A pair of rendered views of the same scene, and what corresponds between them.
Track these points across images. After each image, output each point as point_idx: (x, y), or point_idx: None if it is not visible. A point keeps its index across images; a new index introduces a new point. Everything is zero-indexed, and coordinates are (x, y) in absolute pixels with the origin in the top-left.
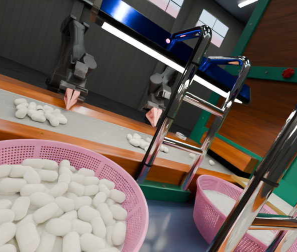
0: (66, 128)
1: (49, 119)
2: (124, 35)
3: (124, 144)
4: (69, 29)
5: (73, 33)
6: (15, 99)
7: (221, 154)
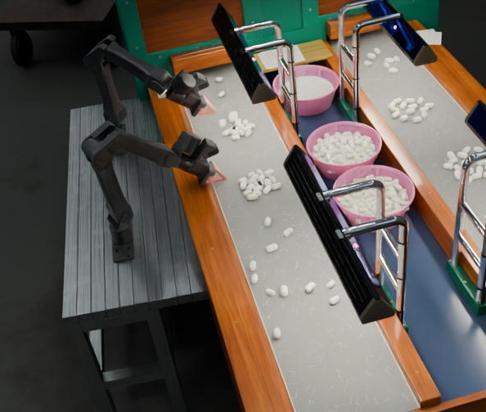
0: (266, 169)
1: (267, 175)
2: None
3: (255, 140)
4: (122, 148)
5: (136, 144)
6: (240, 207)
7: (214, 64)
